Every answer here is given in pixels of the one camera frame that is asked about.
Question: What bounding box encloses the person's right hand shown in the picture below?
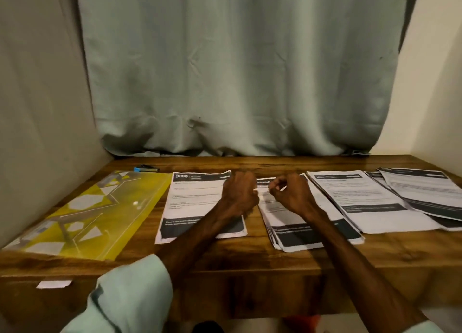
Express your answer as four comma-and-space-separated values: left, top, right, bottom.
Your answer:
269, 172, 324, 220

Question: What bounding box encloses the wash baby bottle paper stack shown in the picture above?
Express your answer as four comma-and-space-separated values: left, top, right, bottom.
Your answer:
154, 170, 248, 245

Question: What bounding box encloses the person's left leg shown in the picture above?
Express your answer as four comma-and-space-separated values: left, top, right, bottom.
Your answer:
192, 320, 226, 333

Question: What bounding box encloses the white paper tag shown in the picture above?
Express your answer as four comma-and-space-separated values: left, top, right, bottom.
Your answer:
36, 279, 73, 290

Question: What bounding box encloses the yellow patterned folder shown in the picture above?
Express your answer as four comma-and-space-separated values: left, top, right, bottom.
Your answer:
3, 170, 173, 262

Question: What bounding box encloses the person's left forearm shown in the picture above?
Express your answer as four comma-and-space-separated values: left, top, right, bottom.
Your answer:
61, 202, 239, 333

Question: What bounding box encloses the pale green curtain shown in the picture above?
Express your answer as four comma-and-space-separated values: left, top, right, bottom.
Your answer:
74, 0, 420, 158

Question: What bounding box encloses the person's right forearm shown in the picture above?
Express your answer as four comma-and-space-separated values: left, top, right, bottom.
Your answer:
303, 208, 445, 333

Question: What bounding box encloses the person's left hand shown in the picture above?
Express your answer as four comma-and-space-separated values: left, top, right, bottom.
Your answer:
217, 170, 260, 218

